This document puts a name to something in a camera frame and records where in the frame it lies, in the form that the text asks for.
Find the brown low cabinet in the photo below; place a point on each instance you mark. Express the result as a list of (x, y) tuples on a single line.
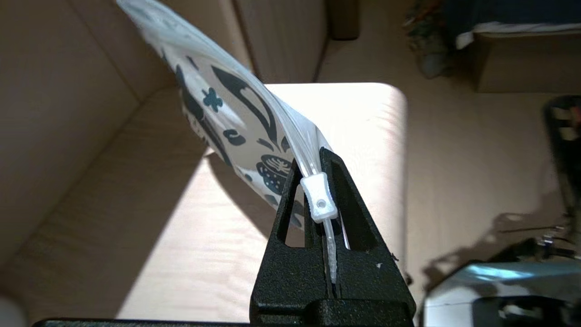
[(526, 63)]

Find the dark blue white cloth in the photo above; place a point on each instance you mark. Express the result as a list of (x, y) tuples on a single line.
[(513, 13)]

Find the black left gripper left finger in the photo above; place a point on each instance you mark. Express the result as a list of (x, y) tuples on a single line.
[(286, 281)]

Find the light wood shelf table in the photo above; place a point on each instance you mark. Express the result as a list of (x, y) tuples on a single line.
[(181, 254)]

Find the grey green floor object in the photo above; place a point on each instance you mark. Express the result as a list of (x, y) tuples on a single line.
[(431, 54)]

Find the white pouch blue floral print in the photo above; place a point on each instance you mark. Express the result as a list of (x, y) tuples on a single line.
[(218, 104)]

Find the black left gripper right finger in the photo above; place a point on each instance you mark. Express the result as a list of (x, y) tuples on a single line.
[(372, 281)]

